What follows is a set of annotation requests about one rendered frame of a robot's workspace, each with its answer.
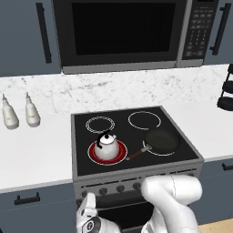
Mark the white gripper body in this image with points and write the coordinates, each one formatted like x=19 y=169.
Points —
x=88 y=204

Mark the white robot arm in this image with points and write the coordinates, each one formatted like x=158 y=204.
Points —
x=171 y=194

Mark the dark stove knob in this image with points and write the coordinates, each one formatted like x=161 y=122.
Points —
x=120 y=188
x=84 y=194
x=103 y=191
x=136 y=185

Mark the black and steel stove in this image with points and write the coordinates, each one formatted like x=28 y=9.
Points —
x=127 y=142

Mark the black oven door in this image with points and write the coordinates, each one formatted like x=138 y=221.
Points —
x=127 y=215

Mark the grey-blue drawer front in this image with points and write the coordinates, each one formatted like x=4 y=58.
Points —
x=215 y=194
x=45 y=212

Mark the white squeeze bottle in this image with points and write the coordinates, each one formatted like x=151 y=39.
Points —
x=32 y=115
x=10 y=116

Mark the black microwave door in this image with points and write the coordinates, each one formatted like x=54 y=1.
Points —
x=121 y=28

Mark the grey-blue cupboard door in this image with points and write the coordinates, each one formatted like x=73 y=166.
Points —
x=18 y=36
x=226 y=57

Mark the steel and black microwave oven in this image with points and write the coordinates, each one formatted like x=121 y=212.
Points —
x=194 y=30

